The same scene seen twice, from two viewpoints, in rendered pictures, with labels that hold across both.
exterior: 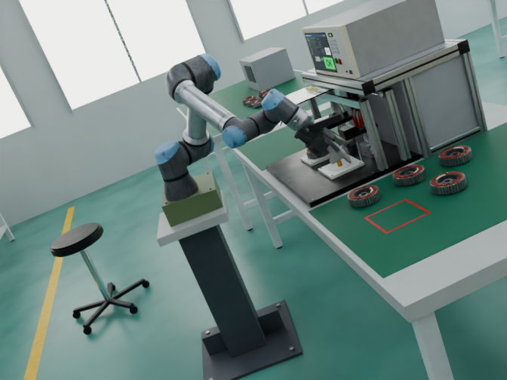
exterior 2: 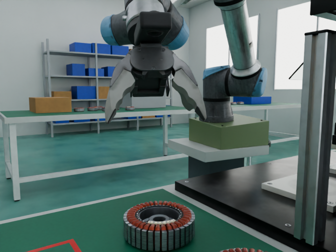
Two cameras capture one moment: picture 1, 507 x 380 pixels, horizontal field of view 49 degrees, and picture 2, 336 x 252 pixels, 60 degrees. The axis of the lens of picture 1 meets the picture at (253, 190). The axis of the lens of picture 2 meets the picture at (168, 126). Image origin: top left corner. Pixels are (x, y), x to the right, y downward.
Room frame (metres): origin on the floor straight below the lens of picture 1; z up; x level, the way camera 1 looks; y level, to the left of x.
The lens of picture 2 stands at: (1.62, -0.76, 0.98)
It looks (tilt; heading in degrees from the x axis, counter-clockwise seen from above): 7 degrees down; 64
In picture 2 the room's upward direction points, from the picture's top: straight up
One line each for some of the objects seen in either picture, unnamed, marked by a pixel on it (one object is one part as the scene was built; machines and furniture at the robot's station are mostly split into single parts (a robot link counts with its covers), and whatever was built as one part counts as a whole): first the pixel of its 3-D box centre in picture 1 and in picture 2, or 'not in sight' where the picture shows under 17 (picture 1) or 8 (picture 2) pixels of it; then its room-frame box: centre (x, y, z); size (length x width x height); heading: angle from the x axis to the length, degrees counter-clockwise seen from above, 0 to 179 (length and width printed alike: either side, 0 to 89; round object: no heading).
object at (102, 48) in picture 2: not in sight; (98, 49); (3.19, 6.08, 1.89); 0.42 x 0.42 x 0.23; 6
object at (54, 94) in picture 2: not in sight; (60, 95); (2.31, 5.98, 0.87); 0.40 x 0.36 x 0.17; 97
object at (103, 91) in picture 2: not in sight; (101, 92); (3.23, 6.09, 0.92); 0.40 x 0.36 x 0.28; 98
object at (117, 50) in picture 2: not in sight; (116, 51); (3.64, 6.14, 1.89); 0.42 x 0.42 x 0.22; 7
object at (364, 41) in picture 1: (368, 34); not in sight; (2.29, -0.67, 1.22); 0.44 x 0.39 x 0.20; 7
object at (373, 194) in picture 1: (364, 196); (159, 223); (1.80, -0.36, 0.77); 0.11 x 0.11 x 0.04
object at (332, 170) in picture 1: (340, 167); (315, 189); (2.14, -0.37, 0.78); 0.15 x 0.15 x 0.01; 7
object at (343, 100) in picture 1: (333, 97); not in sight; (2.28, -0.45, 1.03); 0.62 x 0.01 x 0.03; 7
